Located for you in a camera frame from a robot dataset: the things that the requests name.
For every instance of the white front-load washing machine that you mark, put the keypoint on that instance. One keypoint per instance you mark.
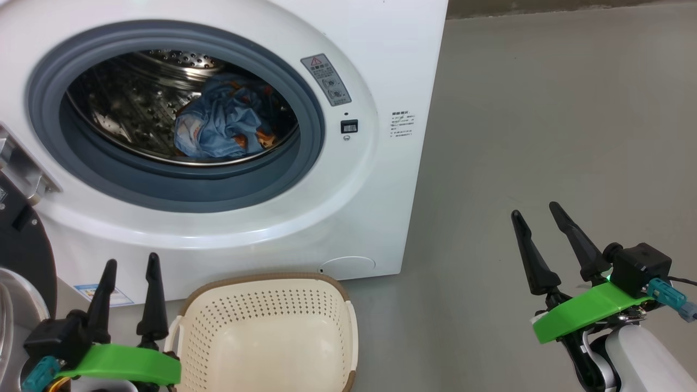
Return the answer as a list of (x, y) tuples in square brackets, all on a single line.
[(354, 218)]

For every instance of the cream perforated laundry basket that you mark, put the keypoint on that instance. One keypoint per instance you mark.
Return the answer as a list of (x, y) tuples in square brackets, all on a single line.
[(272, 337)]

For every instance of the black round glass washer door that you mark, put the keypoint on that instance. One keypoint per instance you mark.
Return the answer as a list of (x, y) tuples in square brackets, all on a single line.
[(27, 245)]

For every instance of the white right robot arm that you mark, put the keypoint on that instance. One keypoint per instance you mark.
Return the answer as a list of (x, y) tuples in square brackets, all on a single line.
[(642, 359)]

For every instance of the blue energy label sticker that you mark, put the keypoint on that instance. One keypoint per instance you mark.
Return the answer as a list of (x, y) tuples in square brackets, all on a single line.
[(122, 298)]

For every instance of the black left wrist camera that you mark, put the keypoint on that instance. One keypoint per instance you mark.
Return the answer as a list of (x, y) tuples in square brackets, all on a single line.
[(54, 337)]

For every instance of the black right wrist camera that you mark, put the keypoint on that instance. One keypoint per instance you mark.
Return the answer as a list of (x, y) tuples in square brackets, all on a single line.
[(640, 267)]

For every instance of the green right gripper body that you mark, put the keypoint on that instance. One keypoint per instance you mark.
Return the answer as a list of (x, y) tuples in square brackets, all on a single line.
[(588, 316)]

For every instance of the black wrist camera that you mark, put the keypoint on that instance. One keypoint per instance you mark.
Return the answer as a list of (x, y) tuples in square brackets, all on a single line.
[(54, 337), (640, 267)]

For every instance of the blue tiger print garment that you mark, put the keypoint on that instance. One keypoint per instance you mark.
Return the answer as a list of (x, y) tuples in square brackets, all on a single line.
[(218, 125)]

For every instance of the round white filter cover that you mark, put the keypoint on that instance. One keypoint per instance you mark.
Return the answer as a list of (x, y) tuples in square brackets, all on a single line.
[(348, 268)]

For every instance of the grey warning sticker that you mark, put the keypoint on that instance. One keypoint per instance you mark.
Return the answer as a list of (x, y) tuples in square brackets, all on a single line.
[(325, 79)]

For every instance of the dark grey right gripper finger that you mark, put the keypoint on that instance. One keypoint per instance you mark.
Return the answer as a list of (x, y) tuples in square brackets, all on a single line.
[(536, 261), (582, 250)]

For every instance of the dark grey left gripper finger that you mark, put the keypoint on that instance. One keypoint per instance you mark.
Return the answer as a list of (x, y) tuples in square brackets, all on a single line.
[(153, 310), (102, 310)]

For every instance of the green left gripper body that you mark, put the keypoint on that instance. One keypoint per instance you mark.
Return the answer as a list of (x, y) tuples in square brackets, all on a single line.
[(125, 363)]

